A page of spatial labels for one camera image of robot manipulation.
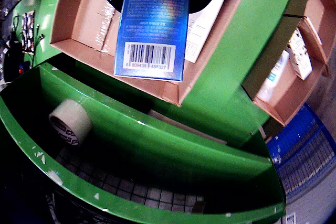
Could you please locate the wire grid panel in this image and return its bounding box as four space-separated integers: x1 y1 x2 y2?
54 146 205 214

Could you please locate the cow print hand cream box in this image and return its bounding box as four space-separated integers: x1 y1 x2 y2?
288 28 313 81

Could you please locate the clear packing tape roll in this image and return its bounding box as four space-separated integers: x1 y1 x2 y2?
48 99 93 148

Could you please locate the thin black cable bundle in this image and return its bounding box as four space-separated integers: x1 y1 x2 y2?
12 14 46 53

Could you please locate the printed picture sheet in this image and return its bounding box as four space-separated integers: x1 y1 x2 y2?
20 10 36 54

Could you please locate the black desktop device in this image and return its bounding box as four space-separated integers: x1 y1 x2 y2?
2 39 32 83

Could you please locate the green metal shelf frame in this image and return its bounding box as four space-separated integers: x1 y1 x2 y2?
0 52 287 224

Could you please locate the shallow cardboard tray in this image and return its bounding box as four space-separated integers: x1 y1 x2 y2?
49 0 245 107

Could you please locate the blue holographic product box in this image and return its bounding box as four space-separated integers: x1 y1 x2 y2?
113 0 192 82

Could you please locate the long white product box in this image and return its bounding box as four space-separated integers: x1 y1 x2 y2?
184 0 228 64

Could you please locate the white teal tube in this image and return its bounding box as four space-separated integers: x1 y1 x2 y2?
256 50 290 103

